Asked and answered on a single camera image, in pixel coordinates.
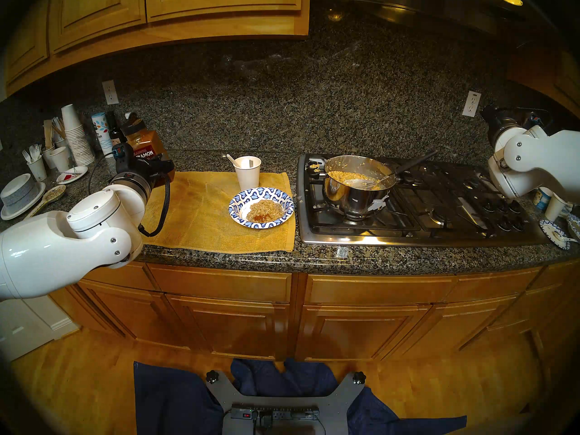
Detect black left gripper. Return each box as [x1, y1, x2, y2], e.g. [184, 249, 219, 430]
[113, 155, 175, 192]

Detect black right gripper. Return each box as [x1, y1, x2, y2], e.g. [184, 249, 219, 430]
[480, 105, 515, 145]

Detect ground cinnamon jar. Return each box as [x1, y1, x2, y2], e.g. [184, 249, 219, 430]
[120, 116, 175, 185]

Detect black handled serving spoon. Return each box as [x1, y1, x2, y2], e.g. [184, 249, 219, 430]
[344, 151, 439, 189]

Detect scooped oatmeal portion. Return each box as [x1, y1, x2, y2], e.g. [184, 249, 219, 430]
[247, 199, 285, 224]

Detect dirty wooden spoon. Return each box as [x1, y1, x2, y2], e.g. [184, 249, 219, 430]
[25, 185, 66, 219]

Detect oatmeal mass in pot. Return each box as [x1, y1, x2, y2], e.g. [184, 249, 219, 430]
[329, 169, 380, 188]

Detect small dark glass bottle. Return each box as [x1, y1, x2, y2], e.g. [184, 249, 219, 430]
[107, 111, 125, 145]

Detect white blue salt canister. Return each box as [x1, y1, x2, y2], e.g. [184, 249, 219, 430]
[91, 112, 117, 159]

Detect yellow towel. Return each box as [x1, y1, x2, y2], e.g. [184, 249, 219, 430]
[140, 170, 297, 254]

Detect wooden upper cabinet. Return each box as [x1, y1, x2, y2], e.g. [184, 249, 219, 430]
[5, 0, 311, 97]
[507, 40, 580, 108]

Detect small plate with red stain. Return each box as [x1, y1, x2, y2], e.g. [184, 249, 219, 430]
[57, 166, 89, 184]

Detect stack of white paper cups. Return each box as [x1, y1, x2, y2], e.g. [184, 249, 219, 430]
[61, 104, 95, 166]

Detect wooden lower cabinets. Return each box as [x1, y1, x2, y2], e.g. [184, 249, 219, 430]
[45, 246, 580, 364]

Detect blue patterned paper plate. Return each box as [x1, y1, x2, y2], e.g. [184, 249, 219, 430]
[539, 219, 580, 250]

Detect stainless gas cooktop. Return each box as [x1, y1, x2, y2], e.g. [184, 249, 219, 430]
[296, 153, 551, 247]

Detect stainless range hood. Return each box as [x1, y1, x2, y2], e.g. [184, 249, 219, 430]
[313, 0, 526, 36]

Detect stainless steel pot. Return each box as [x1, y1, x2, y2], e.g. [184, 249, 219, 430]
[308, 155, 423, 220]

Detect dark blue cloth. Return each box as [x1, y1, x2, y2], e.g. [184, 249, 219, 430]
[133, 358, 467, 435]

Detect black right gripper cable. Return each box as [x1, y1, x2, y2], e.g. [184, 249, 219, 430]
[494, 106, 554, 122]

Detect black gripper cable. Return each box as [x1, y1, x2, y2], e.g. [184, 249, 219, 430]
[137, 178, 171, 237]
[494, 106, 554, 122]

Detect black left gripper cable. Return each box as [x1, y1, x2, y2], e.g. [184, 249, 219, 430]
[137, 178, 171, 237]

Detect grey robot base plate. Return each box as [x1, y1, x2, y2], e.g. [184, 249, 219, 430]
[206, 371, 367, 435]

